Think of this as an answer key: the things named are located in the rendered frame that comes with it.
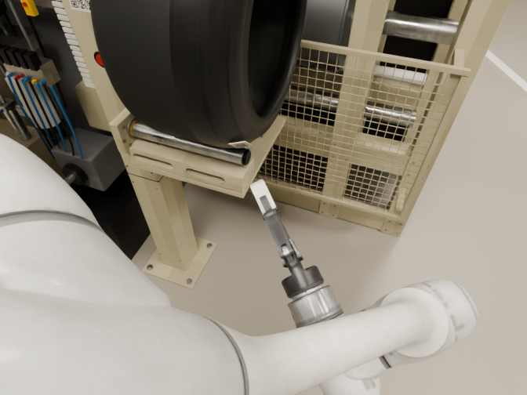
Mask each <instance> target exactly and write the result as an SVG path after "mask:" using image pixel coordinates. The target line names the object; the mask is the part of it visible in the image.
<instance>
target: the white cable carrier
mask: <svg viewBox="0 0 527 395"><path fill-rule="evenodd" d="M52 4H53V6H55V8H54V9H55V11H56V13H58V14H57V17H58V19H59V20H61V21H60V24H61V26H64V27H62V28H63V31H64V32H67V33H65V36H66V38H67V42H68V44H70V48H71V49H73V51H72V53H73V55H74V58H75V60H76V61H77V62H76V64H77V66H78V69H79V71H81V76H82V77H83V78H82V79H83V81H84V82H85V86H87V87H90V88H94V89H95V86H94V84H93V80H92V78H91V76H90V73H89V70H88V67H87V66H86V63H85V60H84V57H83V55H82V52H81V50H80V47H79V45H78V42H77V39H76V37H75V33H74V32H73V29H72V26H71V23H70V21H69V19H68V16H67V13H66V10H65V8H64V5H63V3H62V0H56V1H52Z"/></svg>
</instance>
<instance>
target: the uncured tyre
mask: <svg viewBox="0 0 527 395"><path fill-rule="evenodd" d="M90 10H91V17H92V23H93V32H94V36H95V39H96V45H97V48H98V51H99V54H100V58H101V60H102V62H103V65H104V68H105V70H106V72H107V75H108V77H109V79H110V81H111V84H112V86H113V88H114V90H115V92H116V93H117V95H118V97H119V99H120V100H121V102H122V103H123V104H124V106H125V107H126V109H127V110H128V111H129V112H130V113H131V114H132V115H133V116H134V117H135V118H137V119H138V120H139V121H141V122H143V123H144V124H145V125H147V126H149V127H151V128H152V129H154V130H156V131H158V132H163V133H166V134H170V135H172V136H178V137H181V138H184V139H188V140H194V141H197V142H200V143H205V144H208V145H212V146H215V147H221V148H235V147H233V146H231V145H229V143H236V142H241V141H246V142H247V143H251V142H252V141H254V140H255V139H257V138H259V137H260V136H262V135H263V134H264V133H265V132H266V131H267V130H268V129H269V128H270V127H271V125H272V124H273V122H274V120H275V119H276V117H277V116H278V113H279V111H280V110H281V108H282V104H283V103H284V101H285V97H286V95H287V92H288V90H289V86H290V83H291V81H292V78H293V73H294V71H295V67H296V62H297V58H298V55H299V51H300V44H301V40H302V36H303V28H304V23H305V17H306V11H307V0H90Z"/></svg>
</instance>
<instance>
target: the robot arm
mask: <svg viewBox="0 0 527 395"><path fill-rule="evenodd" d="M250 187H251V190H252V192H253V194H254V196H255V199H256V201H257V203H258V205H259V206H260V210H261V212H262V213H263V220H266V222H267V225H268V227H269V230H270V232H271V235H272V237H273V238H274V242H275V244H276V249H277V250H278V253H279V255H280V257H281V262H282V265H283V266H284V267H285V268H287V267H288V268H289V271H290V273H291V274H292V275H291V276H289V277H287V278H285V279H283V280H282V286H283V288H284V290H285V293H286V295H287V297H288V298H290V299H291V298H292V300H293V301H292V302H290V303H288V308H289V309H290V311H291V313H292V316H293V320H294V322H295V324H296V329H293V330H289V331H286V332H280V333H276V334H272V335H263V336H249V335H245V334H242V333H241V332H237V331H235V330H233V329H231V328H229V327H227V326H225V325H223V324H221V323H220V322H218V321H215V320H213V319H212V318H209V317H205V316H201V315H197V314H194V313H188V312H186V311H183V310H179V309H177V308H174V307H172V306H171V305H170V300H169V297H168V296H167V294H165V293H164V292H163V291H162V290H161V289H160V288H159V287H158V286H157V285H156V284H155V283H154V282H153V281H152V280H150V279H149V278H148V277H147V276H146V275H145V274H144V273H143V272H142V271H141V270H140V269H139V268H138V267H137V266H136V265H135V264H134V263H133V262H132V261H131V260H130V259H129V258H128V257H127V256H126V255H125V254H124V253H123V251H122V250H121V249H120V248H119V247H118V246H117V245H116V244H115V243H114V242H113V241H112V240H111V239H110V238H109V237H108V236H107V235H106V233H105V232H104V231H103V229H102V228H101V227H100V225H99V224H98V222H97V221H96V218H95V217H94V215H93V214H92V212H91V210H90V209H89V207H88V206H87V205H86V203H85V202H84V201H83V200H82V199H81V198H80V197H79V196H78V194H77V193H76V192H75V191H74V190H73V189H72V188H71V187H70V186H69V185H68V184H67V183H66V182H65V181H64V180H63V179H62V178H61V177H60V176H59V175H58V174H57V173H56V172H54V171H53V170H52V169H51V168H50V167H49V166H48V165H47V164H46V163H45V162H44V161H43V160H42V159H40V158H39V157H38V156H36V155H35V154H34V153H32V152H31V151H30V150H28V149H27V148H26V147H24V146H23V145H21V144H19V143H18V142H16V141H14V140H12V139H10V138H9V137H7V136H4V135H2V134H0V395H295V394H298V393H300V392H302V391H304V390H307V389H309V388H311V387H313V386H316V385H319V386H320V388H321V390H322V392H323V393H324V394H325V395H380V390H381V382H380V378H379V376H378V375H379V374H380V373H382V372H384V371H386V370H387V369H389V368H393V367H396V366H399V365H401V364H413V363H416V362H420V361H424V360H426V359H429V358H432V357H435V356H437V355H439V354H441V353H444V352H445V351H447V350H449V349H450V348H451V347H452V346H455V345H456V344H458V343H460V342H462V341H463V340H464V339H465V338H466V337H468V336H469V334H471V333H472V331H473V330H474V328H475V327H476V325H477V319H478V310H477V308H476V305H475V304H474V301H473V299H472V298H471V297H470V295H469V294H468V292H467V291H466V290H465V289H464V288H463V287H462V286H461V285H459V284H457V283H454V282H453V281H450V280H430V281H424V282H421V283H415V284H409V285H406V286H405V287H402V288H399V289H397V290H395V291H393V292H390V293H388V294H386V295H385V296H383V297H381V298H380V299H378V300H377V301H376V303H375V304H373V305H371V306H370V307H368V308H366V309H364V310H361V311H359V312H356V313H351V314H348V315H345V314H344V312H343V310H342V307H341V305H340V304H339V302H338V300H337V298H336V296H335V294H334V291H333V289H332V287H331V286H330V285H326V286H325V287H323V285H322V284H323V283H324V282H323V281H324V280H323V277H322V275H321V273H320V271H319V269H318V267H317V266H310V267H308V268H306V269H303V266H302V264H301V261H302V260H303V256H302V255H301V253H300V252H299V251H298V249H297V247H296V245H295V242H294V241H293V240H292V239H291V238H290V236H289V234H288V232H287V230H286V228H285V226H284V224H283V222H282V218H281V216H280V215H279V213H278V212H277V211H278V210H280V209H279V207H276V205H275V203H274V201H273V199H272V197H271V194H270V192H269V190H268V189H267V186H266V184H265V182H264V180H263V179H261V180H258V181H256V182H255V183H252V184H250Z"/></svg>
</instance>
